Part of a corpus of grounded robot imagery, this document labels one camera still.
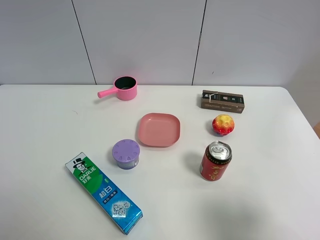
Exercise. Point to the rainbow dimpled ball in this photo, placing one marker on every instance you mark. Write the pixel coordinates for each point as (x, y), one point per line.
(223, 124)

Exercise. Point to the pink square plate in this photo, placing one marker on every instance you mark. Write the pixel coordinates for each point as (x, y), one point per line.
(159, 130)

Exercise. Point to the purple lidded container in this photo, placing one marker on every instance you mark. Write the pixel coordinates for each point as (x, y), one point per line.
(126, 153)

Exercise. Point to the pink toy saucepan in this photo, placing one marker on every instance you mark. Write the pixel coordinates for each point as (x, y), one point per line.
(124, 87)

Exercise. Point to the red drink can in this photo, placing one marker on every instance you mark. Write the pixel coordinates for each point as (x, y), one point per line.
(215, 161)

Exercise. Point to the brown cardboard box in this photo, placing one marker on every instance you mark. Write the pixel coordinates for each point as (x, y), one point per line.
(222, 101)

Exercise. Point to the Darlie toothpaste box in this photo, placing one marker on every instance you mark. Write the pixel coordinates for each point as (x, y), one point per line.
(121, 209)

